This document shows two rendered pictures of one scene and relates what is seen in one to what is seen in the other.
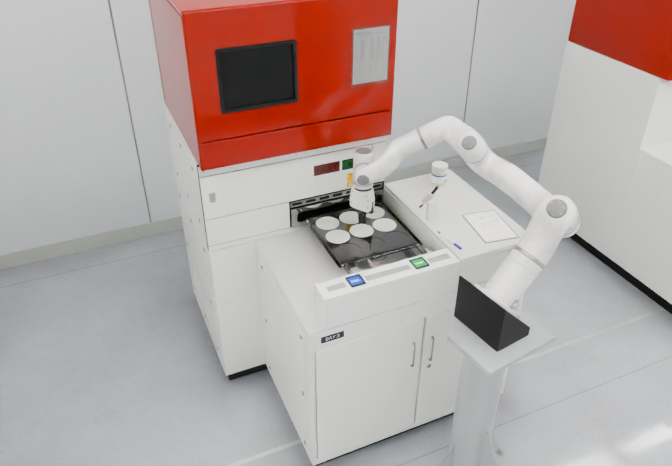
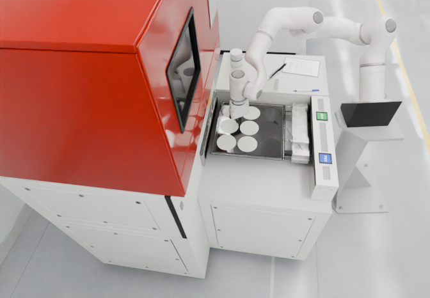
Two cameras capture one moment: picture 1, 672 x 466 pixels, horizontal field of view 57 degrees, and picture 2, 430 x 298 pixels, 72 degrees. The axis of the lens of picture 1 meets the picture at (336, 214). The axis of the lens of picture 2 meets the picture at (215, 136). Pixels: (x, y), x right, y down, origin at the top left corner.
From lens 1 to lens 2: 187 cm
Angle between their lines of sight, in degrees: 42
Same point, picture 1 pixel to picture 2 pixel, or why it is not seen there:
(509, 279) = (381, 84)
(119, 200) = not seen: outside the picture
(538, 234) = (381, 48)
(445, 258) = (321, 101)
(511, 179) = (344, 26)
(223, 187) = not seen: hidden behind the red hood
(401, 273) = (327, 130)
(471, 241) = (312, 82)
